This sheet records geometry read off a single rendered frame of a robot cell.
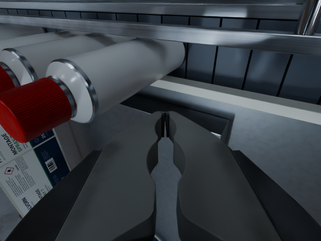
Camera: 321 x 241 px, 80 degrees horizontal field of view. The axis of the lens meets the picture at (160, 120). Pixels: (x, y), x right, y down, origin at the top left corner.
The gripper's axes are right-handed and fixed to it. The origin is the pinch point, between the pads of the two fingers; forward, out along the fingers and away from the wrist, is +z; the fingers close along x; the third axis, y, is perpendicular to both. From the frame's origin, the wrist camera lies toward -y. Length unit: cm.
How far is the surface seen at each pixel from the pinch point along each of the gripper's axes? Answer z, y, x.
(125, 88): 5.1, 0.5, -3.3
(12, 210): 146, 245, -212
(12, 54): 6.4, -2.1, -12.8
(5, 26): 26.0, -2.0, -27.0
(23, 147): 22.4, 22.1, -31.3
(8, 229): 122, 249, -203
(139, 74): 7.0, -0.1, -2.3
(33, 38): 14.2, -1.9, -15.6
